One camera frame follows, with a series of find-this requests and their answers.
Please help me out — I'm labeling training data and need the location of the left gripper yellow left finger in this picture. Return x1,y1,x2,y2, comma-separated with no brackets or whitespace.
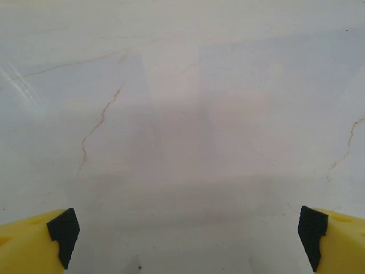
0,208,80,274

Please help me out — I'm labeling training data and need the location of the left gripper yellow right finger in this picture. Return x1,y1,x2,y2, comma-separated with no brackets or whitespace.
297,205,365,274

